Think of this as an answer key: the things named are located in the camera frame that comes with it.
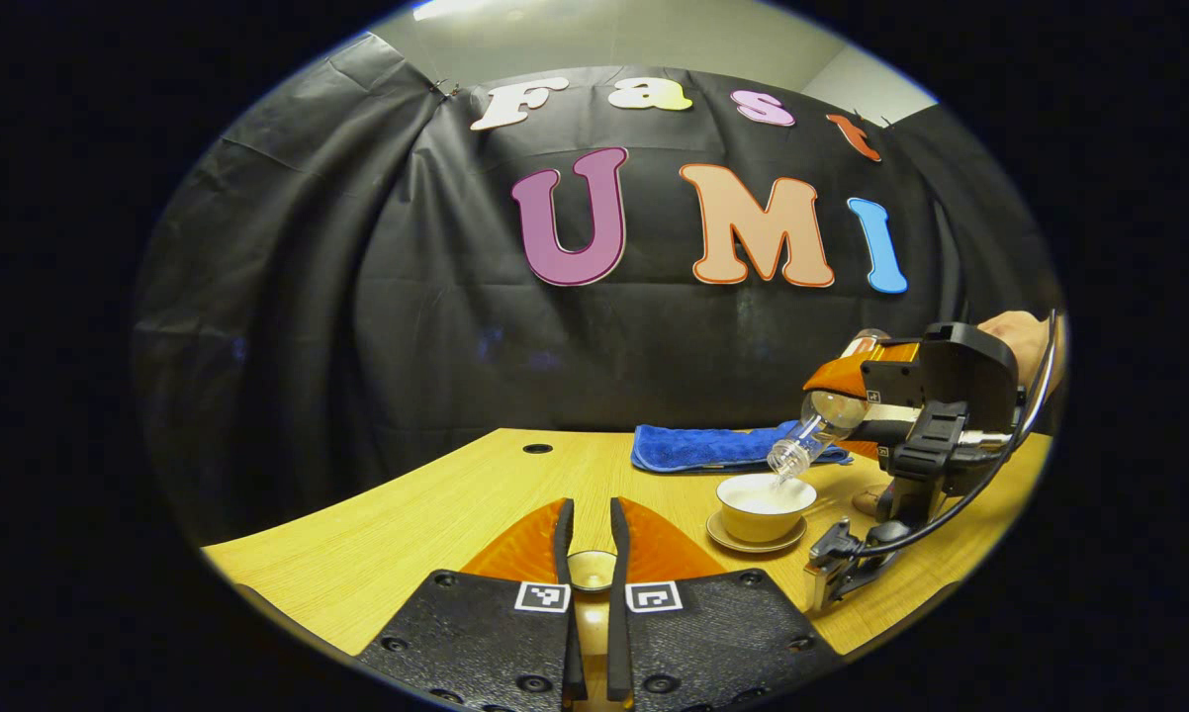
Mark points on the clear water bottle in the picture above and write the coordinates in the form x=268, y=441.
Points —
x=832, y=415

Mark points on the beige saucer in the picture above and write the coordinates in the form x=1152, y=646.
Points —
x=753, y=546

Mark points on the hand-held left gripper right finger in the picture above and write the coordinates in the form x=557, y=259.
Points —
x=619, y=653

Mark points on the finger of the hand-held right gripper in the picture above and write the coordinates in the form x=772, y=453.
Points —
x=896, y=381
x=886, y=433

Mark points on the black backdrop cloth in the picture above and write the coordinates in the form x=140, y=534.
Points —
x=407, y=326

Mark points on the round cork coaster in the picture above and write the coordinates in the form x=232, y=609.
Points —
x=867, y=502

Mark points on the beige teacup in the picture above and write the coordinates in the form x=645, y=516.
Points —
x=763, y=519

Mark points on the blue towel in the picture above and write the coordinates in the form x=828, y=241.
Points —
x=703, y=445

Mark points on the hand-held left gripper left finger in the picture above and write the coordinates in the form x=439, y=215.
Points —
x=573, y=653

